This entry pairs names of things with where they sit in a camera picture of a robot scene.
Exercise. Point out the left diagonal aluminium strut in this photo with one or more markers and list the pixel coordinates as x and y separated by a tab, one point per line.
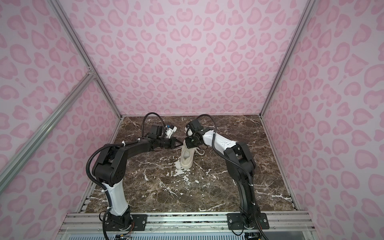
19	160

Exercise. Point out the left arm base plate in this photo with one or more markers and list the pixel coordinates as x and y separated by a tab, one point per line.
138	222

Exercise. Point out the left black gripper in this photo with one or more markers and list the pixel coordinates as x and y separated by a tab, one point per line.
172	143

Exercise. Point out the white shoelace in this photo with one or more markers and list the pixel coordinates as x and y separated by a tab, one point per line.
200	152

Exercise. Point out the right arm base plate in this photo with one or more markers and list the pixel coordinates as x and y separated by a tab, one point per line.
238	221

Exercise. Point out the right rear aluminium post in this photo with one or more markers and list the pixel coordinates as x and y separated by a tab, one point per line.
297	34

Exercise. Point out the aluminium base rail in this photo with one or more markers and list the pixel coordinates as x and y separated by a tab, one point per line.
286	225

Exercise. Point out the aluminium post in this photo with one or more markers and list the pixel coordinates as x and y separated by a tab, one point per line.
297	34
80	48

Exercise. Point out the cream white sneaker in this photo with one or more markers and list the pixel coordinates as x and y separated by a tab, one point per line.
187	156

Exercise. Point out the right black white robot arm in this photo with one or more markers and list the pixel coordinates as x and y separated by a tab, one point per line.
240	166

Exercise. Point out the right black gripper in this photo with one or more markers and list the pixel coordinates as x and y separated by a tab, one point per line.
189	145

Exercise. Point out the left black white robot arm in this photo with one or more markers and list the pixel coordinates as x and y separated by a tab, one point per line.
106	167

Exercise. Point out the left rear aluminium post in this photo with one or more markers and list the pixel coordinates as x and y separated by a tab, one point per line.
80	48

